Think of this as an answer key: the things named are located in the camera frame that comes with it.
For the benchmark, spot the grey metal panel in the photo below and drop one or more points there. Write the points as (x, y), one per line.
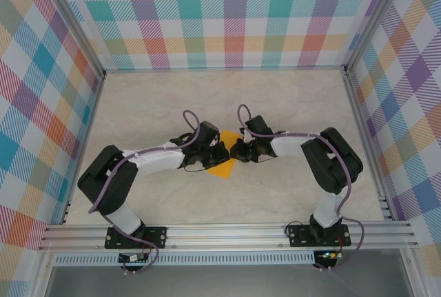
(224, 281)

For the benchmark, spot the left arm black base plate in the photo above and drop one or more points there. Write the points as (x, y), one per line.
(156, 236)

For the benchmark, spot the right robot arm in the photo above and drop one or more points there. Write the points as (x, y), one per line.
(330, 162)

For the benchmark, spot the wide aluminium mounting rail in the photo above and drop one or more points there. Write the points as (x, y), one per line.
(224, 236)

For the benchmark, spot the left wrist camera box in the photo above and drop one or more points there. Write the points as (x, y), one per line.
(208, 133)

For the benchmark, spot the aluminium frame post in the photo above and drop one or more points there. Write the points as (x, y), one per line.
(373, 18)
(74, 25)

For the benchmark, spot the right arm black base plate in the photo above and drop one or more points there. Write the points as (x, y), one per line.
(298, 236)

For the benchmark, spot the orange paper sheet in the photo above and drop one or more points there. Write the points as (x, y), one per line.
(224, 171)

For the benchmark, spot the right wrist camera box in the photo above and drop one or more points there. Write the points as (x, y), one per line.
(258, 126)

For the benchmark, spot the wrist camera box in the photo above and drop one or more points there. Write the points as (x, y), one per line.
(258, 126)
(208, 133)

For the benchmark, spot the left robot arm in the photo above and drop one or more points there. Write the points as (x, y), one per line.
(113, 180)

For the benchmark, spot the aluminium frame rail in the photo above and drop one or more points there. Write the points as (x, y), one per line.
(224, 69)
(84, 145)
(368, 145)

